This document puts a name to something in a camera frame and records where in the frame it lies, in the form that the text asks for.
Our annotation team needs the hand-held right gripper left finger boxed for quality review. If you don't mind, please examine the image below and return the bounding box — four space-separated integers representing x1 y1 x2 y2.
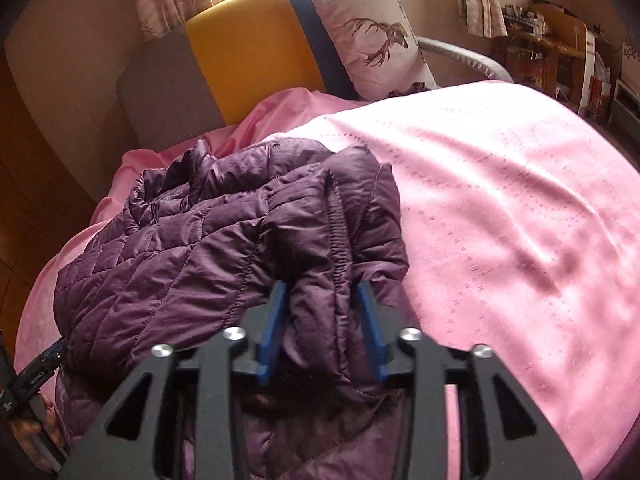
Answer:
60 280 291 480

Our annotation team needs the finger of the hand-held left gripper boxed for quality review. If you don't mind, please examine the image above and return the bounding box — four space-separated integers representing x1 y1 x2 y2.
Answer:
12 335 70 402

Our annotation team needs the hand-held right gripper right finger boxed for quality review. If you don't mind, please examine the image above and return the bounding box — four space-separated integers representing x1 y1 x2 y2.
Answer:
356 281 583 480

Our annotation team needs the purple quilted puffer jacket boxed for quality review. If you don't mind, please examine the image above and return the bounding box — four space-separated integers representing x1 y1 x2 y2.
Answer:
54 139 426 480

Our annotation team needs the person's left hand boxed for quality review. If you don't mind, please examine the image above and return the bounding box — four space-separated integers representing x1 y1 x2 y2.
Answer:
17 394 67 461

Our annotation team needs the pink dotted blanket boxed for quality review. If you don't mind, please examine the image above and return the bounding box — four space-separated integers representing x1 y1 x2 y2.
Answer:
15 81 640 480

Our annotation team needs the brown wooden wardrobe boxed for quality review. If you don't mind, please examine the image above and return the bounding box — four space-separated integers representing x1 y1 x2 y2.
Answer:
0 50 118 356

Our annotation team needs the grey yellow blue headboard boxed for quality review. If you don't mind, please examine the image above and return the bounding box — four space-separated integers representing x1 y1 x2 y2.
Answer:
116 0 383 136

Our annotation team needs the white deer print pillow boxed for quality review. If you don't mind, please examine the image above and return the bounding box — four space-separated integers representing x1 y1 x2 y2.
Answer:
300 0 441 102

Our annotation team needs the white and red box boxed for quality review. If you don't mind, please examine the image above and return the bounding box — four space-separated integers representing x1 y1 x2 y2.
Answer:
580 30 614 117

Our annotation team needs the cluttered wooden desk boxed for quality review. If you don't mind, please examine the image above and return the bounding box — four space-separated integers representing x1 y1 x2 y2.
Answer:
495 1 592 107

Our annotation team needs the grey bed frame rail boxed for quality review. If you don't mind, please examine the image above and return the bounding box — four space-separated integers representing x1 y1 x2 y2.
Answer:
417 36 516 84

